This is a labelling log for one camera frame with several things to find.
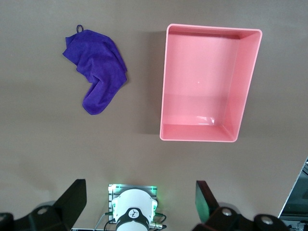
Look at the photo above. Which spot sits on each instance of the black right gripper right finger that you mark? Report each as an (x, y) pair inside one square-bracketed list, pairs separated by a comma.
[(207, 207)]

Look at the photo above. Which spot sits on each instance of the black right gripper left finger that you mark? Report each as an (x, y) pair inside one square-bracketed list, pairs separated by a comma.
[(72, 199)]

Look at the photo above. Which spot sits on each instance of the purple microfibre cloth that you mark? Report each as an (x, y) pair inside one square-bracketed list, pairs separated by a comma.
[(98, 72)]

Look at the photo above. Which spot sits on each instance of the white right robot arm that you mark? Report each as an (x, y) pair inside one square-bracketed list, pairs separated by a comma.
[(133, 202)]

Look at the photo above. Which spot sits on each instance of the pink plastic bin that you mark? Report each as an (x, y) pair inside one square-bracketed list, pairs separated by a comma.
[(199, 96)]

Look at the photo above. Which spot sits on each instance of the aluminium frame rail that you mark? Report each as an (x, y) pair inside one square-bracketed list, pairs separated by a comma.
[(292, 192)]

